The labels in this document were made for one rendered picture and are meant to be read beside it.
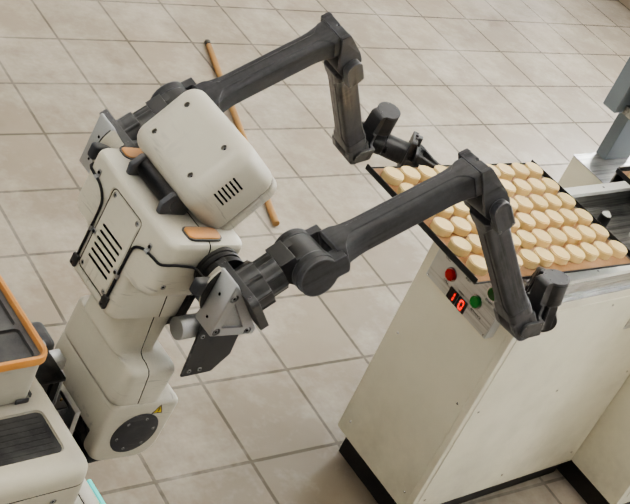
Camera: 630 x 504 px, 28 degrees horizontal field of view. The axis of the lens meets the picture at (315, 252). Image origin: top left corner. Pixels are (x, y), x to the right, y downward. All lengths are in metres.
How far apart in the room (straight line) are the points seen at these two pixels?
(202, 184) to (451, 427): 1.34
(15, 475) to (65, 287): 1.70
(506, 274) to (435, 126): 2.98
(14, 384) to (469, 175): 0.86
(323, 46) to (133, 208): 0.57
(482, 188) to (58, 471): 0.88
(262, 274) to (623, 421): 1.85
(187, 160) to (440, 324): 1.23
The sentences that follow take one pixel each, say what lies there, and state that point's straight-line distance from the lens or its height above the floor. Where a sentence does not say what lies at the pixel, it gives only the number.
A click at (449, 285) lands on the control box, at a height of 0.73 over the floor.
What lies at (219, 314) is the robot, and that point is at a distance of 2.08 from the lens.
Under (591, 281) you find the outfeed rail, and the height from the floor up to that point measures 0.88.
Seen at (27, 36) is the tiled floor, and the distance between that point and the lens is 4.92.
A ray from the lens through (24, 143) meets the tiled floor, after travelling 4.31.
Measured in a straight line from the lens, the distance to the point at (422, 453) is 3.31.
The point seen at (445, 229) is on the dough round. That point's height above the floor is 1.02.
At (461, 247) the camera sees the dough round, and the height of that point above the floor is 1.02.
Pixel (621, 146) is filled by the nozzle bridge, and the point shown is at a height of 0.89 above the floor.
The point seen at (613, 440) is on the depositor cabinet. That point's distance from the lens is 3.78.
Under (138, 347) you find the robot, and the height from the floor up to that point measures 0.85.
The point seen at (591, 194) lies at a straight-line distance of 3.45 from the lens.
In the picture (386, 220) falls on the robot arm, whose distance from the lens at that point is 2.17.
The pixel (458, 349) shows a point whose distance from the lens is 3.14.
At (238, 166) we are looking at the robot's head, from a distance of 2.09.
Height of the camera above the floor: 2.38
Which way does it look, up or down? 34 degrees down
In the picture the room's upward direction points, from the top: 25 degrees clockwise
